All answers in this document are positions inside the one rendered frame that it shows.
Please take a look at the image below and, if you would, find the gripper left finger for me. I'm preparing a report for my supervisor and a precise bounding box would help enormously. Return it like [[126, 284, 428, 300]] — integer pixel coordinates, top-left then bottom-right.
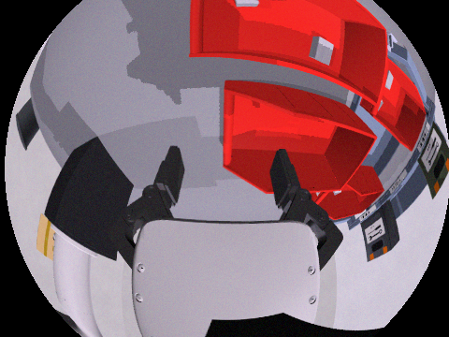
[[109, 146, 185, 269]]

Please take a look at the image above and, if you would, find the dark green tool case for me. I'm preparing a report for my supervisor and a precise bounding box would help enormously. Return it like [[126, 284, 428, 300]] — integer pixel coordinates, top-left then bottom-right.
[[417, 121, 449, 199]]

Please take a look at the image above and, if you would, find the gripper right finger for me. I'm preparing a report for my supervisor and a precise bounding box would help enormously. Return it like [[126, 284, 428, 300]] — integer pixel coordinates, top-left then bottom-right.
[[269, 149, 343, 270]]

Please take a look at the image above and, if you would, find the red bin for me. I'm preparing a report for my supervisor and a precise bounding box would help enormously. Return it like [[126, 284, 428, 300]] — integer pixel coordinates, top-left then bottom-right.
[[189, 0, 387, 107], [223, 81, 377, 194], [311, 165, 384, 220], [359, 58, 426, 152]]

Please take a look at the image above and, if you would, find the dark grey tool case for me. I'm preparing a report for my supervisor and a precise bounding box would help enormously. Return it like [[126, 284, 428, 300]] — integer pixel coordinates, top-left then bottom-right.
[[360, 199, 399, 262]]

